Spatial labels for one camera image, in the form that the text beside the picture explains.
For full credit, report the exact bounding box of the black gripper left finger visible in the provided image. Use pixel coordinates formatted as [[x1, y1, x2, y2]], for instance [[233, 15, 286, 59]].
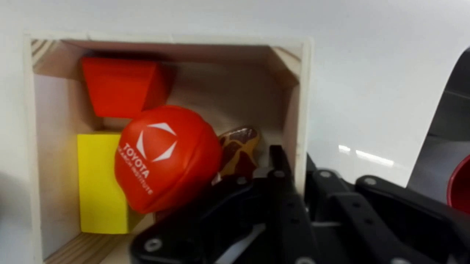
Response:
[[129, 144, 317, 264]]

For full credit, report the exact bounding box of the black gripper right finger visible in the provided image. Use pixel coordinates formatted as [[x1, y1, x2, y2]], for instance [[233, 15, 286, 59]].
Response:
[[303, 154, 470, 264]]

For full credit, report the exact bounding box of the light wooden box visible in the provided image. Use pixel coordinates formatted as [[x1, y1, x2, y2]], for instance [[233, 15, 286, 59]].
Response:
[[20, 33, 314, 264]]

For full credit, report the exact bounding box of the small brown patterned toy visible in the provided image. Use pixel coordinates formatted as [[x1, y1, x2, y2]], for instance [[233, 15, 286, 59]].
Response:
[[215, 125, 262, 181]]

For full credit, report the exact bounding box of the stainless steel sink basin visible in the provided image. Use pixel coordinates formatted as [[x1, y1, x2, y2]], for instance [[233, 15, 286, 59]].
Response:
[[406, 46, 470, 217]]

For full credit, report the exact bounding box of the red printed foam ball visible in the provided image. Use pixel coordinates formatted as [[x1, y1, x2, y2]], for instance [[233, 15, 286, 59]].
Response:
[[112, 104, 224, 216]]

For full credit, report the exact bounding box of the yellow foam block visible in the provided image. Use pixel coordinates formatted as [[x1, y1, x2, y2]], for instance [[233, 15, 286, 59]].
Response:
[[74, 131, 132, 236]]

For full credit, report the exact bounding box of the orange-red foam block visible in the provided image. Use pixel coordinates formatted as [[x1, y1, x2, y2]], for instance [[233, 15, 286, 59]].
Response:
[[79, 55, 173, 121]]

